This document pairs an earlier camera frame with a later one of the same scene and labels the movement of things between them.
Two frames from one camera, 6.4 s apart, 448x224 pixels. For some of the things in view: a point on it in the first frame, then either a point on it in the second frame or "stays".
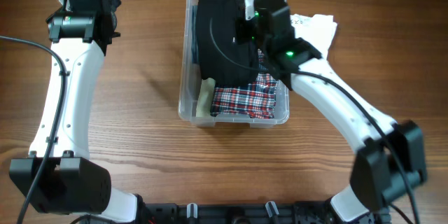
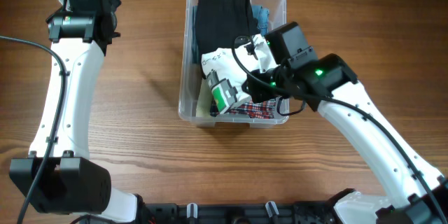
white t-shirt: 318,30 to 225,79
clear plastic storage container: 190,79 stays
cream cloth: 204,97 stays
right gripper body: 246,31 to 273,77
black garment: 220,57 stays
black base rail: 239,213 stays
